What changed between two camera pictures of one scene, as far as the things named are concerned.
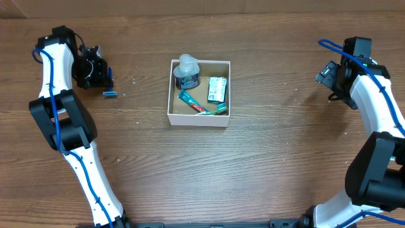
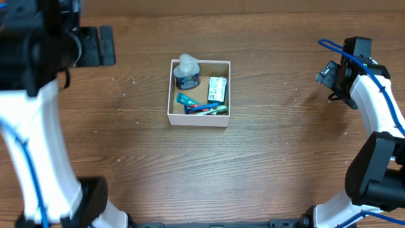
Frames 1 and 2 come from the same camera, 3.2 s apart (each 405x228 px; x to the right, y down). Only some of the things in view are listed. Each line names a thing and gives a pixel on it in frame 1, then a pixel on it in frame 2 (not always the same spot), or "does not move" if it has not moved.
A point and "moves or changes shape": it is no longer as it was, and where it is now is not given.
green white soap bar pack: (217, 89) does not move
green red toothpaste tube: (185, 97) moves or changes shape
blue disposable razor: (111, 92) → (188, 107)
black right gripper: (329, 78) does not move
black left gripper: (102, 78) → (90, 36)
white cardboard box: (199, 93) does not move
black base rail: (273, 223) does not move
